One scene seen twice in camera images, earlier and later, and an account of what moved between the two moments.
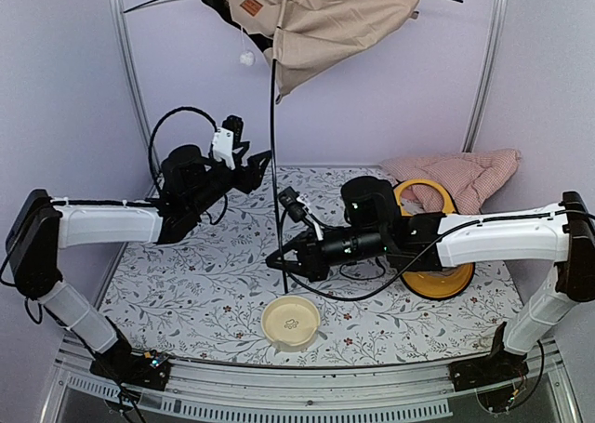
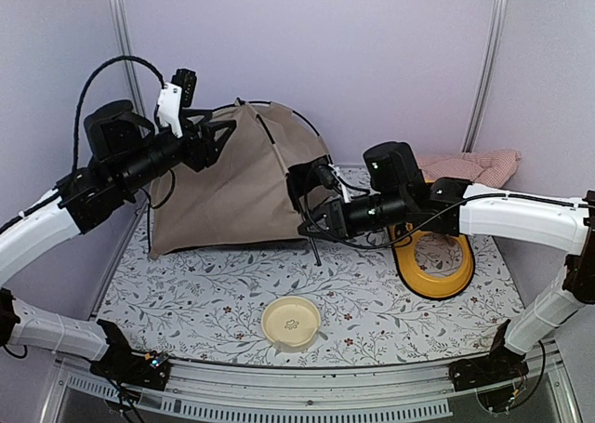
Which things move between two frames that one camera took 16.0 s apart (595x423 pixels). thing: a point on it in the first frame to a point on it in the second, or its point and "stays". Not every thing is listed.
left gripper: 253,175 to 198,158
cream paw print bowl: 290,323 stays
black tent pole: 272,123 to 240,101
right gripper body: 366,244 to 390,210
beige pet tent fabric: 323,23 to 244,192
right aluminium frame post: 499,19 stays
